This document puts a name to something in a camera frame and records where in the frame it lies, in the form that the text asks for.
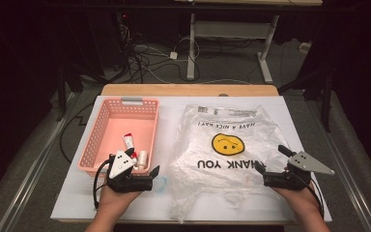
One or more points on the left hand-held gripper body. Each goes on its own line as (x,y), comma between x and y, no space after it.
(120,164)

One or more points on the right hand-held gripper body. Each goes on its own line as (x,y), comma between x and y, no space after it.
(302,162)

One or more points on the red and white tube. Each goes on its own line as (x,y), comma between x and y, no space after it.
(128,141)

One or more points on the small white bottle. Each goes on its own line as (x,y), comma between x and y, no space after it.
(142,158)

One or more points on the pink plastic basket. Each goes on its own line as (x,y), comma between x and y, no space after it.
(122,129)

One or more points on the clear plastic bag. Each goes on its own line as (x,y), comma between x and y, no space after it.
(206,125)

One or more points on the person's left hand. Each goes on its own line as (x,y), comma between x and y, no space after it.
(114,201)

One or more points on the person's right hand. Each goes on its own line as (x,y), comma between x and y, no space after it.
(302,201)

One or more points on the white table board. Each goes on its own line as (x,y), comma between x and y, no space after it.
(77,199)

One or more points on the black stand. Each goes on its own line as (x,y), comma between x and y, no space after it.
(61,96)
(326,106)

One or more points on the wooden table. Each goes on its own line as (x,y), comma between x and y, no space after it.
(174,89)

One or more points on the white power adapter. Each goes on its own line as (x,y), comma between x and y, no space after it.
(173,55)

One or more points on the metal floor rail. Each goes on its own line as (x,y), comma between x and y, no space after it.
(29,174)
(344,174)

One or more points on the white desk frame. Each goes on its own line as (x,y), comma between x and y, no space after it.
(228,29)

